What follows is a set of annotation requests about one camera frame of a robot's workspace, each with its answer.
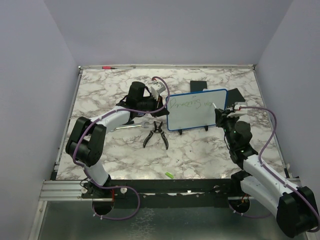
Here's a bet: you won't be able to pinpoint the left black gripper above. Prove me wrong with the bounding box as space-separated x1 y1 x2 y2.
137 92 170 118

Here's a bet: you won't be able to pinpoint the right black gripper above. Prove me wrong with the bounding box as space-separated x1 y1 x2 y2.
216 108 241 148

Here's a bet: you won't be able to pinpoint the blue framed whiteboard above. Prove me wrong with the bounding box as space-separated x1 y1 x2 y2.
166 88 228 131

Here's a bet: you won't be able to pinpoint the green marker cap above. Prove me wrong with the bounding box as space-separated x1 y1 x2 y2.
165 172 174 179

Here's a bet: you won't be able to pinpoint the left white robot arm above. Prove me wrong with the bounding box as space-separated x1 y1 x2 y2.
65 76 170 198

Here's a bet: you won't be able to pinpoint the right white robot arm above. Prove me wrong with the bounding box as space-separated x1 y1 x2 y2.
214 103 320 238

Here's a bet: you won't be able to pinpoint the silver open end wrench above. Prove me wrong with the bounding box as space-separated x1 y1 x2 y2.
112 121 149 132

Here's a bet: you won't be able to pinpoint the black flat box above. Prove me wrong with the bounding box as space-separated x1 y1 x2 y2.
189 80 208 93

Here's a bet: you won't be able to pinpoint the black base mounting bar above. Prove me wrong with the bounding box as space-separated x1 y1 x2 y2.
82 178 260 210

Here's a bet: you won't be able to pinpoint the black handled pliers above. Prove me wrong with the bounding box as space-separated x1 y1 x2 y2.
142 120 170 151

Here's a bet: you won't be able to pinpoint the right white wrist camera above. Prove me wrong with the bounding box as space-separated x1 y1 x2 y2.
227 102 248 118

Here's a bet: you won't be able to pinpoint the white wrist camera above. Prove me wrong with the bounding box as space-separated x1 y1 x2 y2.
150 80 166 100
227 102 248 118

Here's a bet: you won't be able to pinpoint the black network switch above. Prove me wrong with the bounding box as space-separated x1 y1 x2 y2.
226 88 246 108

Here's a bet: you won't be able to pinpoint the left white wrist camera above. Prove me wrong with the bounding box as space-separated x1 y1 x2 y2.
150 80 166 100

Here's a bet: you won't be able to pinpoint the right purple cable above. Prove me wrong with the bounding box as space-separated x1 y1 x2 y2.
238 106 320 219

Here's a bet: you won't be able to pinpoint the purple cable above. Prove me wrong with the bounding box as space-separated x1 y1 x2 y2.
74 76 170 221
238 106 320 219

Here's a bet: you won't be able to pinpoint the red marker on rail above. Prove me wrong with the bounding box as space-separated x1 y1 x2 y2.
101 66 117 70

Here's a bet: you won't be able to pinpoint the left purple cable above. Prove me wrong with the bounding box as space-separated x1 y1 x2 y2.
74 76 170 221

